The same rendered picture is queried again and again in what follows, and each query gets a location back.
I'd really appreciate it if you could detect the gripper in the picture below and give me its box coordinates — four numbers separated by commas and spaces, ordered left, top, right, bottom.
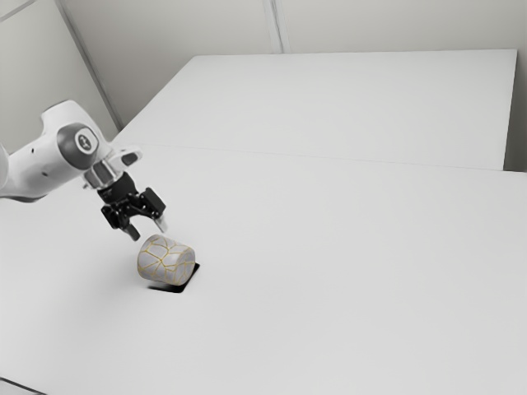
96, 173, 169, 242

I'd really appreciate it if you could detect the grey mug with gold cracks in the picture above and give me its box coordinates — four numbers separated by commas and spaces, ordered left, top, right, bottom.
136, 233, 197, 287

